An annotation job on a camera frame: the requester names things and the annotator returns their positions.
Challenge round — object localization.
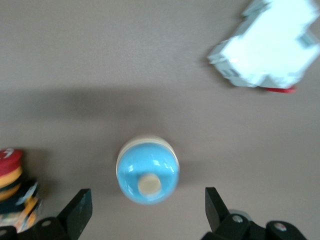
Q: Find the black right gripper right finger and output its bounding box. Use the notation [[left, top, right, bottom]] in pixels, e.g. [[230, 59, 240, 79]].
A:
[[201, 187, 307, 240]]

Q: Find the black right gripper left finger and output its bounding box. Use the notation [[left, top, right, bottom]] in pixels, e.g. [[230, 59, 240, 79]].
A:
[[0, 189, 93, 240]]

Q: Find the blue bell dome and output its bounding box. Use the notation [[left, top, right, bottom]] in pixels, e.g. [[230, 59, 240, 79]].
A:
[[115, 134, 180, 206]]

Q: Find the red yellow emergency stop button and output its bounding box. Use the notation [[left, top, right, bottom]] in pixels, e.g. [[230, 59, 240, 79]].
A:
[[0, 147, 42, 233]]

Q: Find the white circuit breaker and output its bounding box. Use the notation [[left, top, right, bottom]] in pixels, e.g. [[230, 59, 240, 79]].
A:
[[206, 0, 320, 95]]

